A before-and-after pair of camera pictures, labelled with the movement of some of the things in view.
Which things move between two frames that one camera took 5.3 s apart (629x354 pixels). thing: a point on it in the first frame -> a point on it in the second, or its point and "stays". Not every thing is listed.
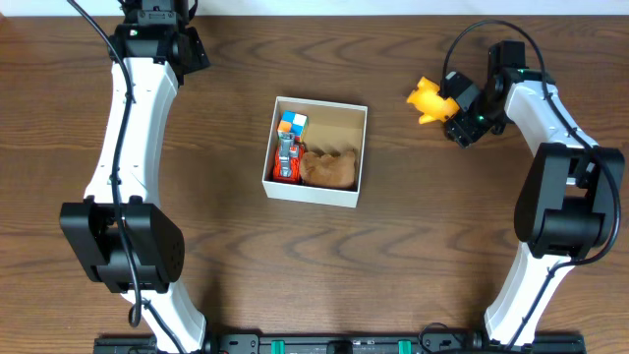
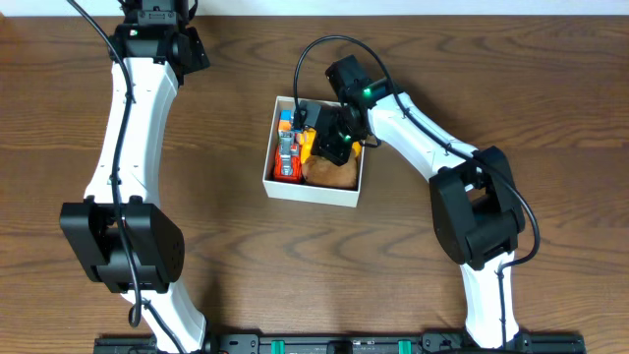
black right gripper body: x=477 y=121 -> x=344 y=134
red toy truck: x=288 y=158 stays
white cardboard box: x=336 y=128 stays
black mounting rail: x=351 y=343 stays
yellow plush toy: x=430 y=104 -> x=307 y=138
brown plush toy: x=328 y=171 stays
